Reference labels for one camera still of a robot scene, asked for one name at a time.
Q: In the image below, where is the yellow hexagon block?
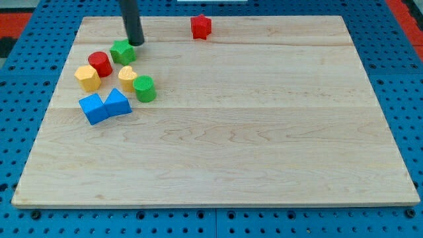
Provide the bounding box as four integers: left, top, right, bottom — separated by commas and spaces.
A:
74, 65, 101, 92

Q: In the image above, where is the blue cube block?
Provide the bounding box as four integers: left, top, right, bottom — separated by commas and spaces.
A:
79, 93, 109, 125

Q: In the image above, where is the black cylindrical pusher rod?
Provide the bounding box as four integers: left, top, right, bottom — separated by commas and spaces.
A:
118, 0, 145, 46

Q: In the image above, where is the wooden board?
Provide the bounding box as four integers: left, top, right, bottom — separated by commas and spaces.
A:
12, 16, 420, 209

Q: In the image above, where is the blue triangle block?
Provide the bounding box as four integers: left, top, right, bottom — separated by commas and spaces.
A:
104, 88, 132, 116

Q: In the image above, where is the red cylinder block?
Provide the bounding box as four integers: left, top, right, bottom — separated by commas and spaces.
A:
88, 52, 112, 77

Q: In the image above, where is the yellow heart block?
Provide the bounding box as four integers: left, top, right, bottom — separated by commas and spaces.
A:
118, 65, 138, 92

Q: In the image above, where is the green star block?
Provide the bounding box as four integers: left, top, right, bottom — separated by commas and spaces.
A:
110, 39, 136, 66

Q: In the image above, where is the red star block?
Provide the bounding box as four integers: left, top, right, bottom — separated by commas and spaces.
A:
190, 14, 212, 40

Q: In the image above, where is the green cylinder block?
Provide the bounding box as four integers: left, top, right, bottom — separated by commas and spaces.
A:
133, 75, 157, 102

